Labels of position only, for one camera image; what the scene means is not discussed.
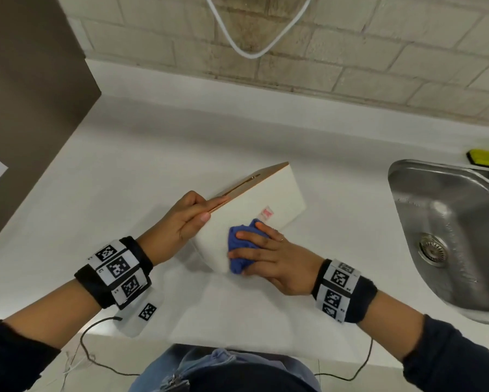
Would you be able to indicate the person's left hand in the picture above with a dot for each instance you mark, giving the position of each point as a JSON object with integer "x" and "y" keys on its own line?
{"x": 175, "y": 232}

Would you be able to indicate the person's right hand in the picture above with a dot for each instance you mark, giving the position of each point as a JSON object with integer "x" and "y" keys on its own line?
{"x": 281, "y": 263}

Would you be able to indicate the white marker cube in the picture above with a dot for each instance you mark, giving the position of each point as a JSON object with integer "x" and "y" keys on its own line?
{"x": 144, "y": 314}

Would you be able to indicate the person's right forearm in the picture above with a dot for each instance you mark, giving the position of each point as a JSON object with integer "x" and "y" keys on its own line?
{"x": 416, "y": 342}

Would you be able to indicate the black wristband with markers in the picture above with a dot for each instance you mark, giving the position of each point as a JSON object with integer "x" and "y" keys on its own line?
{"x": 342, "y": 291}
{"x": 114, "y": 271}

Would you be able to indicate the brown cabinet panel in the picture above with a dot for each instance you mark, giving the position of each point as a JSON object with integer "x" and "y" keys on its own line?
{"x": 28, "y": 97}

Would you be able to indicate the black right wristband with markers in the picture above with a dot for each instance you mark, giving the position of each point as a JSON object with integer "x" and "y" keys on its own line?
{"x": 342, "y": 291}

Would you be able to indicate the stainless steel sink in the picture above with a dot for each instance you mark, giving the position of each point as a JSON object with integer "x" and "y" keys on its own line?
{"x": 465, "y": 224}

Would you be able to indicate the white tissue box wooden lid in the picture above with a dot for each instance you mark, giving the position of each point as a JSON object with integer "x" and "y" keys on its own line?
{"x": 265, "y": 191}

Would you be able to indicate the person's blue jeans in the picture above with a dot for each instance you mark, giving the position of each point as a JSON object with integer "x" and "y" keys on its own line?
{"x": 195, "y": 367}

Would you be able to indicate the black left wristband with markers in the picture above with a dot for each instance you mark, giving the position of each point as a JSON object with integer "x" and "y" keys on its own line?
{"x": 114, "y": 271}

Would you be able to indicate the person's left forearm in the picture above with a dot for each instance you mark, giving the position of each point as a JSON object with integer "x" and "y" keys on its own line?
{"x": 52, "y": 318}

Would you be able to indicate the blue cleaning cloth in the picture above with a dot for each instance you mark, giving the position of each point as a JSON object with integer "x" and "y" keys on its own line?
{"x": 240, "y": 244}

